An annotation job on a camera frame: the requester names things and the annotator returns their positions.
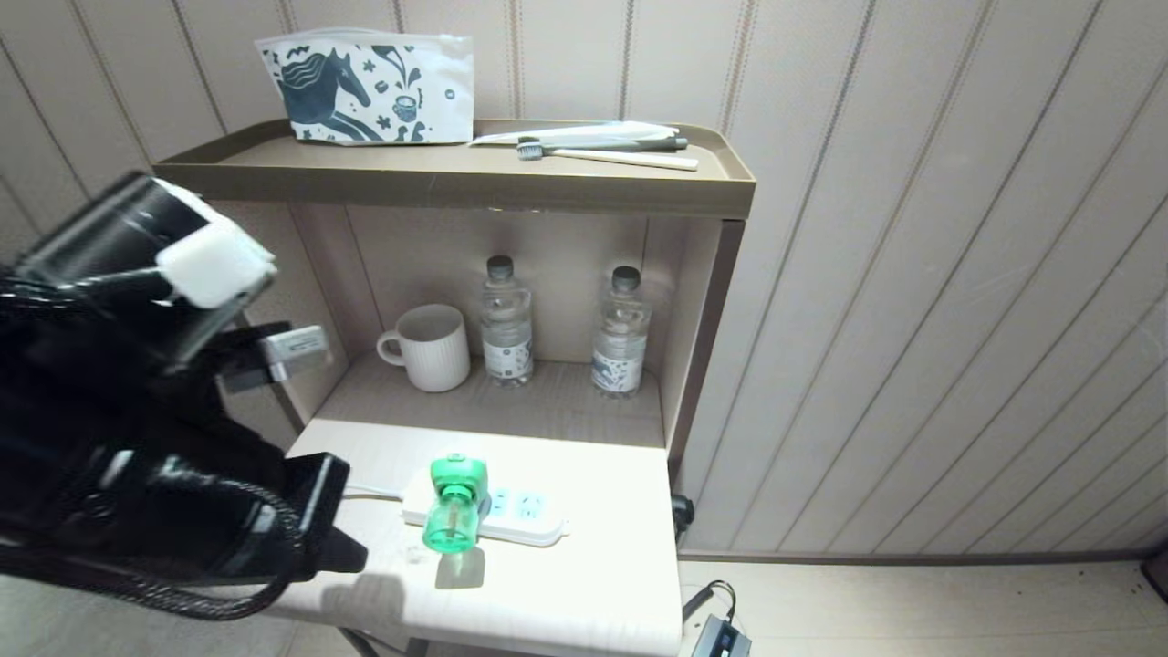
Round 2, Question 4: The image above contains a green plug-in mosquito repellent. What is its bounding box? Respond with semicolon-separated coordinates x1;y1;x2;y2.
422;454;490;555

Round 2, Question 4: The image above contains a white power strip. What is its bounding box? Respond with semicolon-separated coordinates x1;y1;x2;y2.
401;474;569;548

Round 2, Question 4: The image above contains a white ribbed mug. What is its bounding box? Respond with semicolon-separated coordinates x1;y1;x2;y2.
377;304;472;393

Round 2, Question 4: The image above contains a clear water bottle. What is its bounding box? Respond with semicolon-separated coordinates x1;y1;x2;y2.
480;255;535;387
591;266;653;399

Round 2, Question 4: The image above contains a brown wooden bedside shelf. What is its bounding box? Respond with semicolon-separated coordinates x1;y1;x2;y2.
153;119;757;657

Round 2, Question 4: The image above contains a white horse print pouch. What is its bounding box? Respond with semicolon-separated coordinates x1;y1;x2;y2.
255;27;475;146

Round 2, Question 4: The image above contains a clear plastic toothbrush wrapper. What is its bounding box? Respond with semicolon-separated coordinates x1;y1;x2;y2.
470;120;681;148

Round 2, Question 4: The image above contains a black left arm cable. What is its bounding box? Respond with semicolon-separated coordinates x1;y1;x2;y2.
119;474;307;621

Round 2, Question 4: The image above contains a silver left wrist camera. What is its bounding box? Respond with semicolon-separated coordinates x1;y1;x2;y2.
219;324;330;394

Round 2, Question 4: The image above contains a beige handle toothbrush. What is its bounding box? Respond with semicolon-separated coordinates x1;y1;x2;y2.
517;137;700;172

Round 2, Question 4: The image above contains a grey handle toothbrush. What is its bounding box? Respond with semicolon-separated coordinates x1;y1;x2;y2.
547;134;690;152

